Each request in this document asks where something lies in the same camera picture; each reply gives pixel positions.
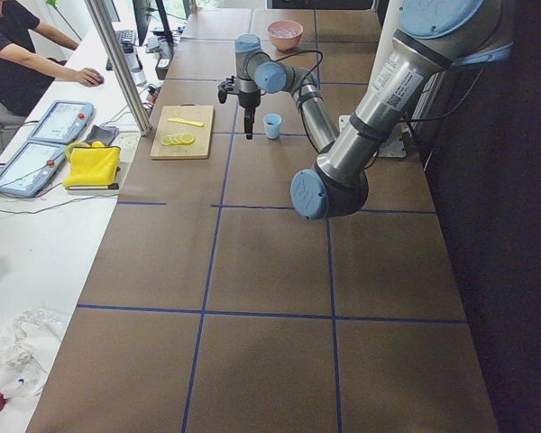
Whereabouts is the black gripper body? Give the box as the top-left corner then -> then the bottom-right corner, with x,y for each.
238,89 -> 261,109

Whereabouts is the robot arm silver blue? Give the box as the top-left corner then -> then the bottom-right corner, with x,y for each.
218,1 -> 517,220

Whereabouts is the light blue plastic cup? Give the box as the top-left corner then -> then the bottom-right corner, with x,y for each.
263,113 -> 282,140

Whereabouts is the pile of clear ice cubes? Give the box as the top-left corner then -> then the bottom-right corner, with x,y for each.
268,22 -> 300,39

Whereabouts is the yellow plastic knife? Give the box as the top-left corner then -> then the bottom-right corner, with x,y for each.
167,117 -> 205,127

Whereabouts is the wooden cutting board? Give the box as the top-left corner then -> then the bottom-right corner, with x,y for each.
150,105 -> 214,160

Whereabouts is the pink bowl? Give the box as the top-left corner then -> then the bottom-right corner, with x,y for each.
267,20 -> 304,51

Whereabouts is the lemon slice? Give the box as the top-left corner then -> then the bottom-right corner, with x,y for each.
160,135 -> 174,146

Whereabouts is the clear water bottle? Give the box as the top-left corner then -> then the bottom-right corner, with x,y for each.
123,43 -> 147,87

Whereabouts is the white pillar with base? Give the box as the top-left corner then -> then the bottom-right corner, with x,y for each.
337,0 -> 408,159

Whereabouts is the yellow cloth bag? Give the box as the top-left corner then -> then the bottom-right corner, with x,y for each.
62,141 -> 121,190

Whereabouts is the upper teach pendant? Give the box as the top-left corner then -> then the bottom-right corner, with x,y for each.
30,100 -> 95,144

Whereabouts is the teach pendant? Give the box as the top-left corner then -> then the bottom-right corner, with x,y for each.
30,100 -> 95,144
0,140 -> 66,198

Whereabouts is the lower teach pendant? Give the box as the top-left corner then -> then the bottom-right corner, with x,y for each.
0,140 -> 66,198

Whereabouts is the person in black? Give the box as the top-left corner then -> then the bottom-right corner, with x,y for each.
0,1 -> 102,117

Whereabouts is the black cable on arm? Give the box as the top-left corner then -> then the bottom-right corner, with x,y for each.
270,50 -> 325,91

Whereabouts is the aluminium frame post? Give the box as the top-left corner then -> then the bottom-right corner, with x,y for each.
85,0 -> 152,136

